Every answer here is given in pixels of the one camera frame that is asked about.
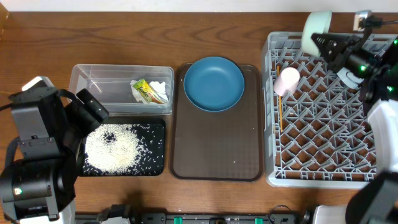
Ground light blue small bowl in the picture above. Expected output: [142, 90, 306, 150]
[337, 67, 364, 90]

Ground mint green bowl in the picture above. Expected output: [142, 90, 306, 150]
[301, 11, 332, 57]

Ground pink plastic cup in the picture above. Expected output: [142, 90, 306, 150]
[274, 67, 300, 96]

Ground dark blue plate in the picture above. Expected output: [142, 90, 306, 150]
[183, 57, 245, 112]

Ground green yellow snack wrapper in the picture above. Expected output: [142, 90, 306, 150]
[132, 79, 165, 104]

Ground white rice grains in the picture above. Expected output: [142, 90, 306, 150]
[84, 123, 165, 175]

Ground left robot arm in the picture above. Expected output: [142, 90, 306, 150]
[1, 86, 109, 223]

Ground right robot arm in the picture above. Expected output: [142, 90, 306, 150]
[311, 33, 397, 223]

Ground grey dishwasher rack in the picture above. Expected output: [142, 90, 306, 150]
[262, 32, 376, 189]

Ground clear plastic waste bin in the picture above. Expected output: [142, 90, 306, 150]
[69, 64, 174, 116]

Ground brown serving tray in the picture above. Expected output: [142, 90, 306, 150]
[170, 64, 264, 182]

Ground black plastic tray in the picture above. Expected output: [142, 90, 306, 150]
[77, 117, 166, 177]

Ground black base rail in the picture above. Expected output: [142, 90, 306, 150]
[75, 212, 312, 224]

